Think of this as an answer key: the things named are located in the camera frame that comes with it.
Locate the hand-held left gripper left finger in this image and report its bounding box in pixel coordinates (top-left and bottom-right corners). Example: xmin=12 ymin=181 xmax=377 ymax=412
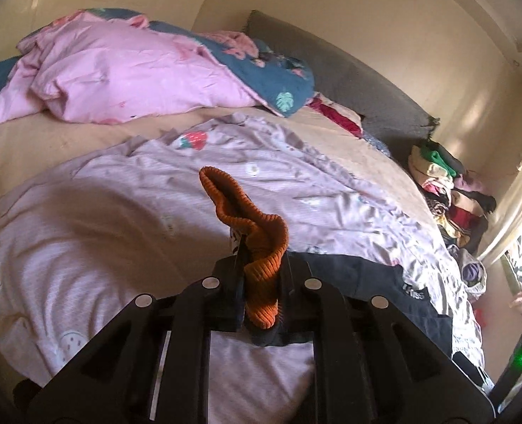
xmin=14 ymin=258 xmax=246 ymax=424

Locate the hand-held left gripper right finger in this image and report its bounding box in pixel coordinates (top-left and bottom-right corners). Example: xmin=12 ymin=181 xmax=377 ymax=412
xmin=281 ymin=258 xmax=496 ymax=424

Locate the orange knit hat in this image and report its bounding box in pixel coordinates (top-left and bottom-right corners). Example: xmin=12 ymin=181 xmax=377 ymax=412
xmin=199 ymin=166 xmax=289 ymax=329

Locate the black garment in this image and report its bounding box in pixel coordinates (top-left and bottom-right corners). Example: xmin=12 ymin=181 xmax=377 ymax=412
xmin=250 ymin=251 xmax=453 ymax=356

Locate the pile of folded clothes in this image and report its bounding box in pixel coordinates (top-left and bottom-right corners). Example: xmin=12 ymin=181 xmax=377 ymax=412
xmin=409 ymin=140 xmax=498 ymax=250

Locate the clear plastic bag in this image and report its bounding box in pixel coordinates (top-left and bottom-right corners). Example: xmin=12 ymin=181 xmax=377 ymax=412
xmin=457 ymin=249 xmax=488 ymax=303

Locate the lilac strawberry print blanket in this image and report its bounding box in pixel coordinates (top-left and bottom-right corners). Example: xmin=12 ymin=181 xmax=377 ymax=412
xmin=0 ymin=114 xmax=485 ymax=424

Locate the dark blue patterned pillow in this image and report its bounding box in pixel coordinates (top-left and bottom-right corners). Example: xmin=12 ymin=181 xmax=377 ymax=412
xmin=362 ymin=135 xmax=394 ymax=158

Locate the cream curtain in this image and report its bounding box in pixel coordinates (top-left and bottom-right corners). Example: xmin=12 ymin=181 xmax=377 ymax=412
xmin=477 ymin=132 xmax=522 ymax=266

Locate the red patterned pillow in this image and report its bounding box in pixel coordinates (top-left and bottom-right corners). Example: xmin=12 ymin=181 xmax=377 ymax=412
xmin=307 ymin=93 xmax=365 ymax=139

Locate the grey headboard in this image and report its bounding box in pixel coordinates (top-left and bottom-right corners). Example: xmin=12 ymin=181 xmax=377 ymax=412
xmin=243 ymin=10 xmax=440 ymax=164

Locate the pink and blue duvet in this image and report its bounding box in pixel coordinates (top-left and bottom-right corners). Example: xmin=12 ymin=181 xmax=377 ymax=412
xmin=0 ymin=7 xmax=315 ymax=125

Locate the bed with beige sheet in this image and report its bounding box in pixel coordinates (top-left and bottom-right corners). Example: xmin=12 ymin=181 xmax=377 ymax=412
xmin=0 ymin=97 xmax=447 ymax=248

